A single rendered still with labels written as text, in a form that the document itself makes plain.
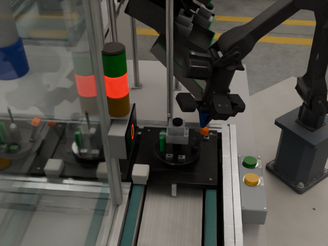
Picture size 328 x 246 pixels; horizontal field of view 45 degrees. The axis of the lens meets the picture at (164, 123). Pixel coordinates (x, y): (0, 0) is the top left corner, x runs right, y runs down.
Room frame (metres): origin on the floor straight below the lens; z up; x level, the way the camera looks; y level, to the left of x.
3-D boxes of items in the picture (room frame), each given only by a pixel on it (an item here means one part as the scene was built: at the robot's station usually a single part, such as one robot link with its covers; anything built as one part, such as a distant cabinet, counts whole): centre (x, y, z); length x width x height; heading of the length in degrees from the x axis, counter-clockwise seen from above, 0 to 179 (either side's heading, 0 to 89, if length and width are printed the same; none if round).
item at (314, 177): (0.91, -0.43, 0.96); 0.15 x 0.15 x 0.20; 35
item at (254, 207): (0.78, -0.24, 0.93); 0.21 x 0.07 x 0.06; 174
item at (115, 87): (0.71, 0.10, 1.33); 0.05 x 0.05 x 0.05
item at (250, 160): (0.85, -0.25, 0.96); 0.04 x 0.04 x 0.02
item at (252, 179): (0.78, -0.24, 0.96); 0.04 x 0.04 x 0.02
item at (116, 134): (0.71, 0.10, 1.29); 0.12 x 0.05 x 0.25; 174
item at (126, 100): (0.71, 0.10, 1.28); 0.05 x 0.05 x 0.05
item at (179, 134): (0.89, -0.03, 1.06); 0.08 x 0.04 x 0.07; 84
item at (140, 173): (0.80, 0.07, 0.97); 0.05 x 0.05 x 0.04; 84
